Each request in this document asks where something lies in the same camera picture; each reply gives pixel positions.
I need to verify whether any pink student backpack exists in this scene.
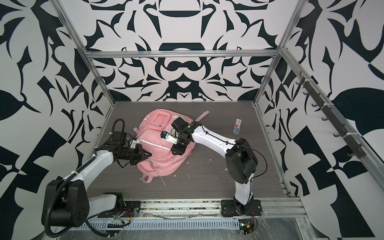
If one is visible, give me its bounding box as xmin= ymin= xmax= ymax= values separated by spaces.
xmin=134 ymin=109 xmax=196 ymax=184

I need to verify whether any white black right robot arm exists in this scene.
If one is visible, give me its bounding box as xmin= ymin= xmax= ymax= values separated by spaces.
xmin=171 ymin=117 xmax=258 ymax=218

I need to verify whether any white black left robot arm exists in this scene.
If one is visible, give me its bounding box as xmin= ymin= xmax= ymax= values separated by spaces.
xmin=41 ymin=132 xmax=152 ymax=238

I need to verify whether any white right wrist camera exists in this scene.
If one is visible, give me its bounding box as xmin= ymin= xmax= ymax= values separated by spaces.
xmin=161 ymin=131 xmax=178 ymax=148

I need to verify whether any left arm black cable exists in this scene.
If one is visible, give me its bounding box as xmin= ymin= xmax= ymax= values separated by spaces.
xmin=85 ymin=215 xmax=131 ymax=238

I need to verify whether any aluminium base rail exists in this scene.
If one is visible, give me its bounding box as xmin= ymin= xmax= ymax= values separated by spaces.
xmin=50 ymin=197 xmax=310 ymax=232

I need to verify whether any black wall hook rail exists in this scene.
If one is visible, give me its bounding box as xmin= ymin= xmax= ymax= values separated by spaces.
xmin=296 ymin=72 xmax=367 ymax=159

